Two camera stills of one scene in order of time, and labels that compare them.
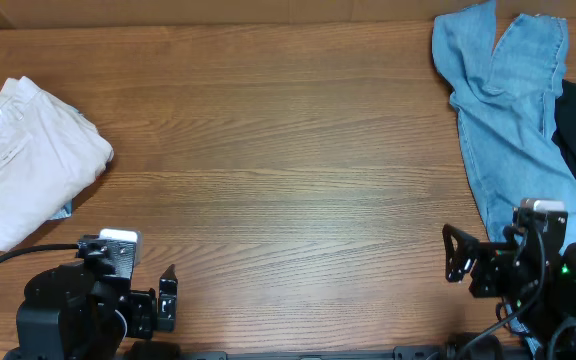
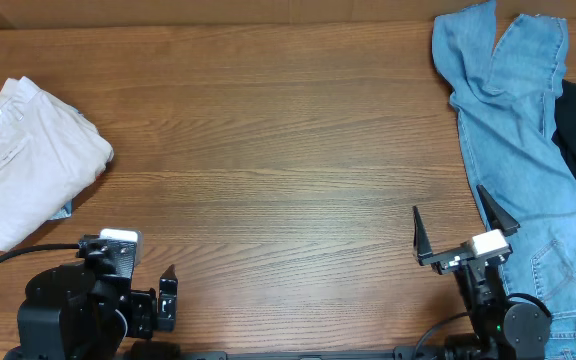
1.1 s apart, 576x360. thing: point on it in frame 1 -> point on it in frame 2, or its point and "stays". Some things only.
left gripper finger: [167, 300] stays
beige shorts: [29, 156] stays
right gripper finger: [450, 253] -> [421, 245]
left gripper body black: [140, 312] stays
